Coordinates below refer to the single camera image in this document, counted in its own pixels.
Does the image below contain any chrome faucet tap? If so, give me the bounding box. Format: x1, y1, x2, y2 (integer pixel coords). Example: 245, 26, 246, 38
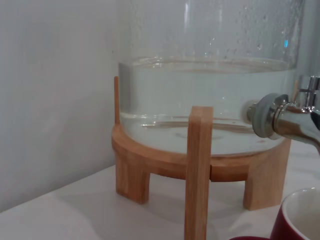
246, 76, 320, 154

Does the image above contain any red ceramic cup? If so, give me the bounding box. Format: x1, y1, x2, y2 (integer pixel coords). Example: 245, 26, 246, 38
228, 187, 320, 240

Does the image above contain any glass water dispenser jar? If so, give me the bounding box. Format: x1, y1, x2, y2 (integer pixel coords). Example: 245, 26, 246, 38
117, 0, 307, 161

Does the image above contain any wooden dispenser stand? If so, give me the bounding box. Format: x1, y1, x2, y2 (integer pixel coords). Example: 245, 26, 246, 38
111, 76, 299, 240

